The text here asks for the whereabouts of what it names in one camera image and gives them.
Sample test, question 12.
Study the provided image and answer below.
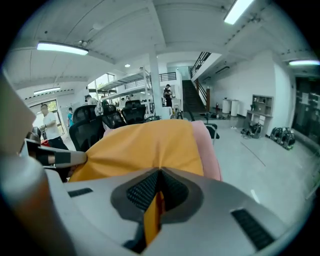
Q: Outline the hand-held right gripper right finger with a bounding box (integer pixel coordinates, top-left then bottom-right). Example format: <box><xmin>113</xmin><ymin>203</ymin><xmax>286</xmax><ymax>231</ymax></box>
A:
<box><xmin>139</xmin><ymin>167</ymin><xmax>299</xmax><ymax>256</ymax></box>

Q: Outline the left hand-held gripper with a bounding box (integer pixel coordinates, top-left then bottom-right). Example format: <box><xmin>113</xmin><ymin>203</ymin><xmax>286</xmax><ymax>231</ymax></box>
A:
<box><xmin>0</xmin><ymin>72</ymin><xmax>89</xmax><ymax>168</ymax></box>

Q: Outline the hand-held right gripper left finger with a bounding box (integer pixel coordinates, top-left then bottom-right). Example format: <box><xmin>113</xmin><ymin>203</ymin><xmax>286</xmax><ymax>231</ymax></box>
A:
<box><xmin>45</xmin><ymin>167</ymin><xmax>161</xmax><ymax>256</ymax></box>

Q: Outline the orange cushion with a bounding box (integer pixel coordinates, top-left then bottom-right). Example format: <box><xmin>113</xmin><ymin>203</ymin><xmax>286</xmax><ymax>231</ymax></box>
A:
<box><xmin>68</xmin><ymin>119</ymin><xmax>205</xmax><ymax>247</ymax></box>

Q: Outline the black mesh office chair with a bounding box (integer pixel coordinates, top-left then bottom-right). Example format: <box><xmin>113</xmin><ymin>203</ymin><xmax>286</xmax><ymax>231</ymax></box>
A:
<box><xmin>68</xmin><ymin>117</ymin><xmax>106</xmax><ymax>153</ymax></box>
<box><xmin>121</xmin><ymin>99</ymin><xmax>147</xmax><ymax>125</ymax></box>
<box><xmin>101</xmin><ymin>104</ymin><xmax>128</xmax><ymax>130</ymax></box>
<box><xmin>72</xmin><ymin>104</ymin><xmax>98</xmax><ymax>124</ymax></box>

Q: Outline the pink fabric sofa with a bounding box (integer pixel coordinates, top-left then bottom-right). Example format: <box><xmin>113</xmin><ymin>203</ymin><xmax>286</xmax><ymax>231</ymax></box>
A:
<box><xmin>103</xmin><ymin>119</ymin><xmax>223</xmax><ymax>182</ymax></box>

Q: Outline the long ceiling light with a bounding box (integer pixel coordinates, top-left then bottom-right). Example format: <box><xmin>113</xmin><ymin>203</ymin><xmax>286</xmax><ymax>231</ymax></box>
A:
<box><xmin>223</xmin><ymin>0</ymin><xmax>256</xmax><ymax>26</ymax></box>
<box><xmin>288</xmin><ymin>59</ymin><xmax>320</xmax><ymax>67</ymax></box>
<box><xmin>36</xmin><ymin>40</ymin><xmax>90</xmax><ymax>56</ymax></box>
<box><xmin>33</xmin><ymin>86</ymin><xmax>62</xmax><ymax>96</ymax></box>

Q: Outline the black armless chair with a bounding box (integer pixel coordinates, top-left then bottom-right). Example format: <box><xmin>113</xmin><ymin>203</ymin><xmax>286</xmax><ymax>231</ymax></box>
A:
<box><xmin>204</xmin><ymin>122</ymin><xmax>221</xmax><ymax>146</ymax></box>

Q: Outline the black bag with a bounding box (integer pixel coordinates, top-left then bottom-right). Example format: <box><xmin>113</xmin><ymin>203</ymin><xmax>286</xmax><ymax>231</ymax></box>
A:
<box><xmin>240</xmin><ymin>121</ymin><xmax>262</xmax><ymax>139</ymax></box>

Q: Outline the row of black green backpacks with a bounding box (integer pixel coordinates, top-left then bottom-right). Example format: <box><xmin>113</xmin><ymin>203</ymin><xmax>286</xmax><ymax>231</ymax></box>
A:
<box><xmin>269</xmin><ymin>126</ymin><xmax>297</xmax><ymax>151</ymax></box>

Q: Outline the white cylindrical bin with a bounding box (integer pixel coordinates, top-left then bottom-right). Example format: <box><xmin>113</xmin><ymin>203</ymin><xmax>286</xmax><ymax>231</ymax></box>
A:
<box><xmin>221</xmin><ymin>98</ymin><xmax>231</xmax><ymax>115</ymax></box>
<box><xmin>230</xmin><ymin>99</ymin><xmax>240</xmax><ymax>117</ymax></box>

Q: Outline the white pillar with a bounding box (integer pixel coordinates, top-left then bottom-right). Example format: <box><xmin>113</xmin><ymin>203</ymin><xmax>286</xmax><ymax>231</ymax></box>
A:
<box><xmin>148</xmin><ymin>48</ymin><xmax>164</xmax><ymax>120</ymax></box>

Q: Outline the grey shelf cabinet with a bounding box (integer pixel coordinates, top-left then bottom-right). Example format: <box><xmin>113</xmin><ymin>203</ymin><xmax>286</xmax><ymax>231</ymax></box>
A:
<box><xmin>245</xmin><ymin>94</ymin><xmax>274</xmax><ymax>138</ymax></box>

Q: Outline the black staircase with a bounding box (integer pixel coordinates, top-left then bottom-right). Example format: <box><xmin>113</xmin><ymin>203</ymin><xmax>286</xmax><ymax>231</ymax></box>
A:
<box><xmin>181</xmin><ymin>51</ymin><xmax>212</xmax><ymax>114</ymax></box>

